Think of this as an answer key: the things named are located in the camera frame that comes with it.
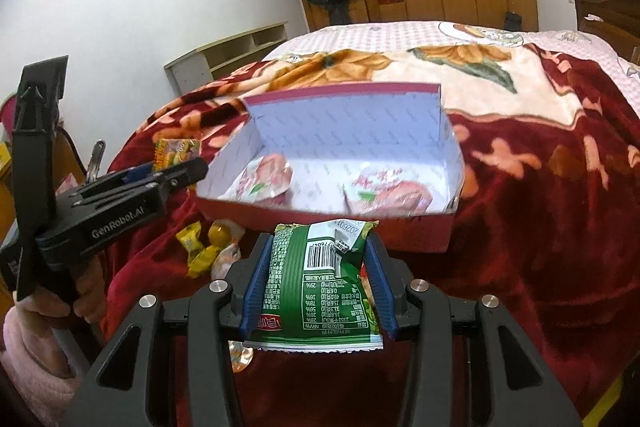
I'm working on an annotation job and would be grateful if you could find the red floral blanket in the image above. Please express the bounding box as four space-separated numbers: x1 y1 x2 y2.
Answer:
113 44 639 415

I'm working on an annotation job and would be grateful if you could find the yellow candy wrapper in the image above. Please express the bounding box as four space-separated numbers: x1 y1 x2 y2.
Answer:
176 222 220 279

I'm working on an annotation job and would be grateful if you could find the pink cardboard box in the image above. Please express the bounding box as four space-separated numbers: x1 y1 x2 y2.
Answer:
195 82 464 253

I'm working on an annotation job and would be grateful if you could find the burger gummy candy packet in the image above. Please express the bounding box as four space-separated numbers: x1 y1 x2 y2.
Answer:
152 139 201 171

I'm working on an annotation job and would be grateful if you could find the orange jelly cup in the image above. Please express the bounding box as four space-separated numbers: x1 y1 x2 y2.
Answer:
228 340 254 374

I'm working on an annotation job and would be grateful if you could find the pink checked bedsheet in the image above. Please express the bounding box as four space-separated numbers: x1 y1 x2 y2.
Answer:
267 20 639 110

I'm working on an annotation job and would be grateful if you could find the large peach jelly pouch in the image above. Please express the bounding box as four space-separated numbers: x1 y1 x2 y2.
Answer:
221 154 293 205

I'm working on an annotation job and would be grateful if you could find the black bag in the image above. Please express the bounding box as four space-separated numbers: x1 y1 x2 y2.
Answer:
503 11 523 32

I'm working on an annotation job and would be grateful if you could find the metal clip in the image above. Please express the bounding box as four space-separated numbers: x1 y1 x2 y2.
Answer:
86 139 106 184

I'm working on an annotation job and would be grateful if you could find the low white shelf unit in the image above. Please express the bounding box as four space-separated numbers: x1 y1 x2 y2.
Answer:
164 23 288 95

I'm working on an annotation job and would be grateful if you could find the left hand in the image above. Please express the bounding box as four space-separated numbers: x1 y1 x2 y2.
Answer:
14 258 106 324

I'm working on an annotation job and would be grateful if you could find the small peach jelly pouch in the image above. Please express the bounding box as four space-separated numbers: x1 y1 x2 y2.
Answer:
343 165 433 217

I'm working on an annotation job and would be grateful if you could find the wooden headboard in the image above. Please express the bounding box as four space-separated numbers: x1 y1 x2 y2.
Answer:
572 0 640 65

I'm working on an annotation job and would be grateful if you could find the green pea snack packet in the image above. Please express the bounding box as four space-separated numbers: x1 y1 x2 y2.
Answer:
248 218 383 353

